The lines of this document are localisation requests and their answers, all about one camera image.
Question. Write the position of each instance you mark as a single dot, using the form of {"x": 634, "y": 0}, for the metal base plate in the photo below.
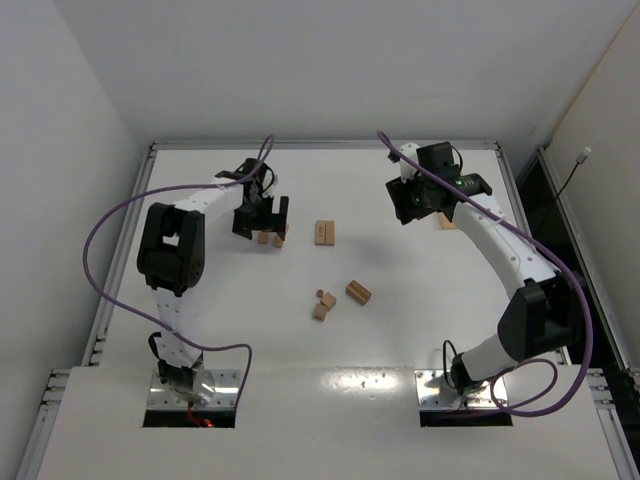
{"x": 213, "y": 390}
{"x": 436, "y": 396}

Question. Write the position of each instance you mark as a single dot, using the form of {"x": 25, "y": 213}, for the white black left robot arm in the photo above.
{"x": 172, "y": 255}

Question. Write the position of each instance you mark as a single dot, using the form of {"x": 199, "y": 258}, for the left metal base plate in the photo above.
{"x": 213, "y": 390}

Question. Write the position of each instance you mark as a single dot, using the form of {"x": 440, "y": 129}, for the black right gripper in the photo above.
{"x": 401, "y": 201}

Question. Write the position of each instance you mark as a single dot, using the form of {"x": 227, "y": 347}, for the wood block with engraved text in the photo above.
{"x": 320, "y": 232}

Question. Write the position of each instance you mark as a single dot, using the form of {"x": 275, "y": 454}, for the wood block numbered 30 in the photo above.
{"x": 273, "y": 238}

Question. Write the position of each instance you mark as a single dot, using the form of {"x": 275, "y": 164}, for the plain light wood block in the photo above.
{"x": 329, "y": 233}

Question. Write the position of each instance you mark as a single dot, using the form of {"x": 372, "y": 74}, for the black wall cable white plug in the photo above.
{"x": 579, "y": 161}

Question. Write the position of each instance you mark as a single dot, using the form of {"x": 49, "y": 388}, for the short light wood block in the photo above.
{"x": 320, "y": 312}
{"x": 328, "y": 300}

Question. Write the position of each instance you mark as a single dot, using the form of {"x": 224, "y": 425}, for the aluminium table frame rail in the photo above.
{"x": 304, "y": 145}

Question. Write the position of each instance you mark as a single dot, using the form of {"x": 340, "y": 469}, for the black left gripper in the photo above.
{"x": 259, "y": 220}

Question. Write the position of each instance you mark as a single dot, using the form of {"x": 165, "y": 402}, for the transparent amber plastic box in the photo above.
{"x": 445, "y": 223}

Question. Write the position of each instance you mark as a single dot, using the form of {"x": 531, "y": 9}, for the dark striped wood block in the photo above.
{"x": 358, "y": 292}

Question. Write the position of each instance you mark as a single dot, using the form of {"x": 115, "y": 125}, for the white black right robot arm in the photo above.
{"x": 547, "y": 307}

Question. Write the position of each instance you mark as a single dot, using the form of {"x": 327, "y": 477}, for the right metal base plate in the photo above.
{"x": 436, "y": 396}

